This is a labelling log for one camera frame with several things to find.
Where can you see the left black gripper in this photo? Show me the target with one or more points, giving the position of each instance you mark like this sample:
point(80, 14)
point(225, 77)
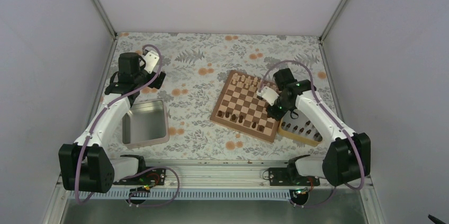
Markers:
point(159, 81)

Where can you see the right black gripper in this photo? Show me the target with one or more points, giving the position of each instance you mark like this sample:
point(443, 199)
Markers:
point(277, 116)

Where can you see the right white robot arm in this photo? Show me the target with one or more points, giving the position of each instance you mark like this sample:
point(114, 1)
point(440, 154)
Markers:
point(349, 153)

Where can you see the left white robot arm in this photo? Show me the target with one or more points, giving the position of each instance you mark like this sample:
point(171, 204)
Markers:
point(85, 165)

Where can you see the yellow tin with dark pieces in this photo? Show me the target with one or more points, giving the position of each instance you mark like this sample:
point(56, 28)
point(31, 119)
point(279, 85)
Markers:
point(296, 126)

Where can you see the empty silver metal tin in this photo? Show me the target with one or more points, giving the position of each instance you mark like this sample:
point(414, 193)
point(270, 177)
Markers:
point(145, 124)

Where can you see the wooden chessboard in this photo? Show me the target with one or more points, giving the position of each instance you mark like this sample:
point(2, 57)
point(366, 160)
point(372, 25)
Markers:
point(238, 96)

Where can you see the floral patterned table mat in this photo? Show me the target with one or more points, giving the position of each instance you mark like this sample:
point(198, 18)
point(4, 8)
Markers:
point(196, 67)

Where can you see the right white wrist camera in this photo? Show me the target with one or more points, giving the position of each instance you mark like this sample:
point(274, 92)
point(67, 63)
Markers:
point(268, 94)

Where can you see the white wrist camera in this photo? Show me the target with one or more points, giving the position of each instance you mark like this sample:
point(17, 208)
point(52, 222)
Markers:
point(268, 94)
point(151, 59)

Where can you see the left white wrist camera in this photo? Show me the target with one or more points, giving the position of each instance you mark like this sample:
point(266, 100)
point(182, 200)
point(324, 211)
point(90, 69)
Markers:
point(151, 59)

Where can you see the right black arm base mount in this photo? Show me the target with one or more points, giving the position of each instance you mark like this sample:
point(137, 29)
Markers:
point(284, 176)

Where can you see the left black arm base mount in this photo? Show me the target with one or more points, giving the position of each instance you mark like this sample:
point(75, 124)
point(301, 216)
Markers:
point(144, 184)

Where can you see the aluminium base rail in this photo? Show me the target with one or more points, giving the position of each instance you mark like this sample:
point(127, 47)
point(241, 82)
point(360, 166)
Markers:
point(214, 180)

